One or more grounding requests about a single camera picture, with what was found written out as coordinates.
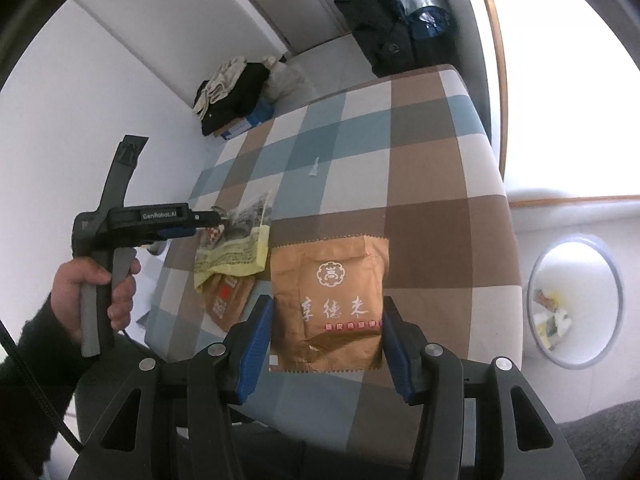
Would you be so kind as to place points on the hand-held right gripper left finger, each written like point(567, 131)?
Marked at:
point(255, 347)

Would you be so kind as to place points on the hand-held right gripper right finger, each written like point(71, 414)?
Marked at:
point(395, 352)

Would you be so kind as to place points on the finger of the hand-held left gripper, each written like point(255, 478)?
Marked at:
point(177, 233)
point(207, 217)

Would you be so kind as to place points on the yellow plastic bag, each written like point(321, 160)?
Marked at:
point(235, 260)

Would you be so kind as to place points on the large brown paper bag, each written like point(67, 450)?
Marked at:
point(330, 285)

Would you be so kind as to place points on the white tissue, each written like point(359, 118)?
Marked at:
point(557, 321)

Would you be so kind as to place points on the white trash can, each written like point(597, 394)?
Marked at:
point(580, 270)

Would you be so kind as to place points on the person's left forearm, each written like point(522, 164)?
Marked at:
point(30, 385)

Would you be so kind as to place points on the person's left hand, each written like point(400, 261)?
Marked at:
point(67, 290)

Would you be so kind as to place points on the red white patterned wrapper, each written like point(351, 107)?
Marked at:
point(215, 234)

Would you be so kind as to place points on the clear film with grey print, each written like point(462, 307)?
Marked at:
point(250, 215)

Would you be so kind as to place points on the small brown red-label packet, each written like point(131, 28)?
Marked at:
point(225, 300)

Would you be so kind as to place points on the blue white cardboard box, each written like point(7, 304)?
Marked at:
point(250, 120)

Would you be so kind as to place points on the small white paper scrap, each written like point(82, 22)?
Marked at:
point(315, 167)

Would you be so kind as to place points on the black clothes pile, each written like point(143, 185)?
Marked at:
point(240, 95)

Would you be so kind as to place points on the beige clothes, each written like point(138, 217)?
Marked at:
point(220, 82)

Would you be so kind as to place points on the clear plastic bag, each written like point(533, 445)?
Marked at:
point(285, 77)

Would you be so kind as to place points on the checkered tablecloth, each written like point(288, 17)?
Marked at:
point(425, 160)

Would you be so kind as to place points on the dark grey cloth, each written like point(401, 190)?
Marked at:
point(605, 445)

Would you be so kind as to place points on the black hanging bag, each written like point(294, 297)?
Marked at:
point(370, 10)

